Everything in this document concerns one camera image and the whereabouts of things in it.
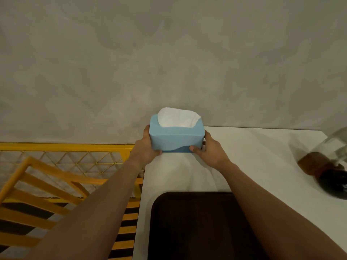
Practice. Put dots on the person's right hand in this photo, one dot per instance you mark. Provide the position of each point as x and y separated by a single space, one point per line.
213 154

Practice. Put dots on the person's left hand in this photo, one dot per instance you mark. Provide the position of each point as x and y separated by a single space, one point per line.
141 150

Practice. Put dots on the person's left thumb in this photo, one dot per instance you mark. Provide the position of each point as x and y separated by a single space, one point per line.
156 153

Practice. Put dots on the person's right thumb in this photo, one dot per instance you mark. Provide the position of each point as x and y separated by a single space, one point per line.
195 149

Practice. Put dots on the blue tissue box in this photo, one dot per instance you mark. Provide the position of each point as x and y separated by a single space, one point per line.
176 135

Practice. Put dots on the person's right forearm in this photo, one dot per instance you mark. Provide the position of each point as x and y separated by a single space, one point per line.
276 211

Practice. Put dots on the person's left forearm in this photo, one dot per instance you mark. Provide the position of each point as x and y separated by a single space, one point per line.
93 211

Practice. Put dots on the white tissue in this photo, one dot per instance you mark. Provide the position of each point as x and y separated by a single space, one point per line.
177 117

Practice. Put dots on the yellow metal mesh rack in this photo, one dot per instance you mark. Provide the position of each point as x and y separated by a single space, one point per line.
81 165

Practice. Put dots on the dark brown tray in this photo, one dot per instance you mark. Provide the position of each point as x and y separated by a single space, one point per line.
200 227

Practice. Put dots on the yellow wooden chair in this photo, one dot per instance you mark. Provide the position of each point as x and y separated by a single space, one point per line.
35 197

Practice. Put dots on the glass bottle with dark liquid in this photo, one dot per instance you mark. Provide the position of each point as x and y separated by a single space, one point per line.
325 165

